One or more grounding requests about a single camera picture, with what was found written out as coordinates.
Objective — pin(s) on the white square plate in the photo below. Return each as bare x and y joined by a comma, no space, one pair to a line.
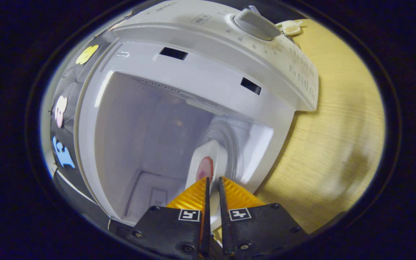
211,148

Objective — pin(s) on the white microwave oven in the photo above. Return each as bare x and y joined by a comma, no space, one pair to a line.
193,72

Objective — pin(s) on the divided dish with seeds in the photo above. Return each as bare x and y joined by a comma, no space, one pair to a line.
289,28

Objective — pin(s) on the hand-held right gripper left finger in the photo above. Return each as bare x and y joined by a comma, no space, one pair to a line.
207,216

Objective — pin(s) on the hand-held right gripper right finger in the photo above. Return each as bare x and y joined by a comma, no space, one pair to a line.
224,216

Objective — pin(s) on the pink meat slice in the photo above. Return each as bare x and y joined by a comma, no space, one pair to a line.
205,168

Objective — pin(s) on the glass microwave turntable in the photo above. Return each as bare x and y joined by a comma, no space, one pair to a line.
235,144

